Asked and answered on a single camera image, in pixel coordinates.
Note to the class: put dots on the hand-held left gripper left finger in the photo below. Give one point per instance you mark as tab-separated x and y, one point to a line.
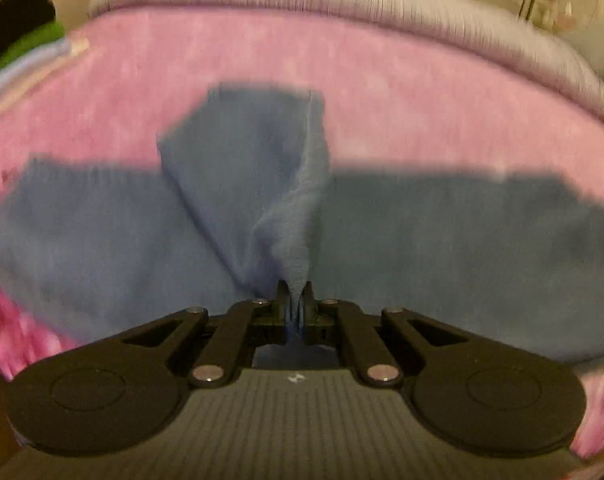
282	305

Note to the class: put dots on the green cloth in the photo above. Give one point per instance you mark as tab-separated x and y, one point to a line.
22	47

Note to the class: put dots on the black cloth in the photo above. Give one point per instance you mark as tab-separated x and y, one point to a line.
14	15

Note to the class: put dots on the blue garment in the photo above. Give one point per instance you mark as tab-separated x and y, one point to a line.
192	220

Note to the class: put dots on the grey ribbed cushion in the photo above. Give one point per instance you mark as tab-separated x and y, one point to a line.
381	5

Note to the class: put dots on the pink blanket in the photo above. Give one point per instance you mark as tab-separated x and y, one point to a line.
411	110

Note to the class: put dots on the stack of folded clothes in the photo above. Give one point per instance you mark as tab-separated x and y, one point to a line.
27	67

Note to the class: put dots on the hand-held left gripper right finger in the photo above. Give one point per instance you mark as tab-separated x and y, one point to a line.
309	305

